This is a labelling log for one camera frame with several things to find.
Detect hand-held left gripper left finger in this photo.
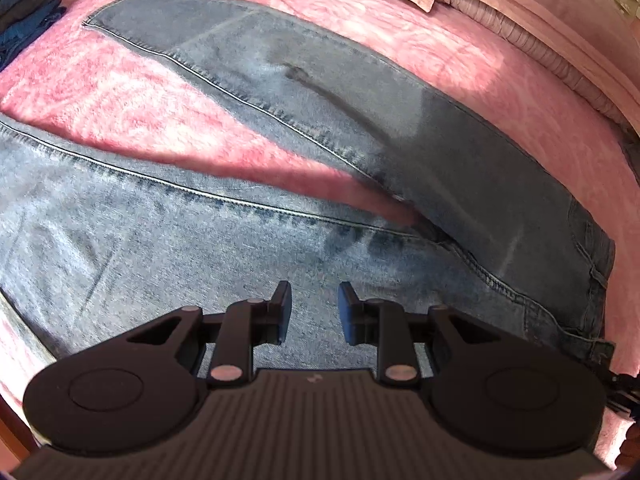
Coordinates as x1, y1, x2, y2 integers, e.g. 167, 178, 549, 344
117, 280, 293, 389

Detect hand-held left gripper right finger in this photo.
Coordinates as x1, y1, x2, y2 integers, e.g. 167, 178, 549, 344
337, 281, 507, 389

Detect blue denim jeans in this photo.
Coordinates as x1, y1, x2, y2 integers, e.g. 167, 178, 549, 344
0, 0, 619, 377

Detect stack of folded dark clothes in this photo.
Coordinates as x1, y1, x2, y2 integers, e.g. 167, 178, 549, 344
0, 0, 68, 70

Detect pink fluffy blanket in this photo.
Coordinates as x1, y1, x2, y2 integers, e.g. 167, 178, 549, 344
0, 0, 640, 467

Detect pink ruffled quilt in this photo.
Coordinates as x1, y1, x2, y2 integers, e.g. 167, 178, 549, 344
422, 0, 640, 133

